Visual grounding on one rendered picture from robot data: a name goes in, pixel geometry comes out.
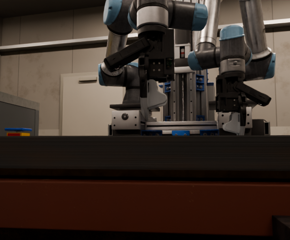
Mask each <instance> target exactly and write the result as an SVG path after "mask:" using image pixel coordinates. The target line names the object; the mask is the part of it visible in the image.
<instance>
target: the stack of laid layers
mask: <svg viewBox="0 0 290 240"><path fill-rule="evenodd" d="M0 168H4V169H104V170H255V171H290V136H155V137H0Z"/></svg>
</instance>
